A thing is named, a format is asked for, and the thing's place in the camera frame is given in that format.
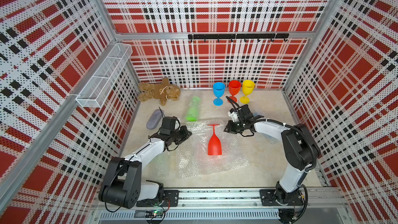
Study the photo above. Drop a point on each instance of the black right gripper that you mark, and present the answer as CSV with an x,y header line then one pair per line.
x,y
231,129

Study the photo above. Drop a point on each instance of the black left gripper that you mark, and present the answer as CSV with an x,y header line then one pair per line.
x,y
185,134

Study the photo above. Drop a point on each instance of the pink red glass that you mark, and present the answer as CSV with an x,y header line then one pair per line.
x,y
214,145

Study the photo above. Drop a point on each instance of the yellow glass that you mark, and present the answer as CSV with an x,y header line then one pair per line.
x,y
247,88

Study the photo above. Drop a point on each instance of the red wine glass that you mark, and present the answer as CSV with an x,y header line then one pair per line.
x,y
234,89

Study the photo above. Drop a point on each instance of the clear bubble wrap sheet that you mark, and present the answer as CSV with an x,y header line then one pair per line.
x,y
232,157
192,159

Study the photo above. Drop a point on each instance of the blue wine glass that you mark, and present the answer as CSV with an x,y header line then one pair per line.
x,y
218,90

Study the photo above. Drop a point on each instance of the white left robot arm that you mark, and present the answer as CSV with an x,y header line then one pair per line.
x,y
122,184

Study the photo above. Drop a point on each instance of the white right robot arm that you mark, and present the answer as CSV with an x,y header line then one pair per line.
x,y
300,148

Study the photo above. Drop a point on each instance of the wrapped bright green glass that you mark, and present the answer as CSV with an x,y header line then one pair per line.
x,y
193,110

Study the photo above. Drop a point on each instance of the wrapped pale green glass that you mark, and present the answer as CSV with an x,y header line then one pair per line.
x,y
162,164

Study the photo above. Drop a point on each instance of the wrapped light blue glass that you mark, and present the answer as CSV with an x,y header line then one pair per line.
x,y
272,140

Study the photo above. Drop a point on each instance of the brown teddy bear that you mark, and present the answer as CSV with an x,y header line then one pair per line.
x,y
163,91

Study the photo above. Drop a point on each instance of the green circuit board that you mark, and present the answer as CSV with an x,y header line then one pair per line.
x,y
154,214

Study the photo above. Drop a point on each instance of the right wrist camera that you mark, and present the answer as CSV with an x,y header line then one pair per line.
x,y
233,114

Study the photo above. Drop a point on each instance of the white wire mesh shelf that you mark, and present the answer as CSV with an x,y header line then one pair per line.
x,y
99,86

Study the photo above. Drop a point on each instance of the black wall hook rail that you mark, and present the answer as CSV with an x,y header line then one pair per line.
x,y
270,36

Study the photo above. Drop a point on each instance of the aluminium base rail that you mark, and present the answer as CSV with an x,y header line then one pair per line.
x,y
185,198

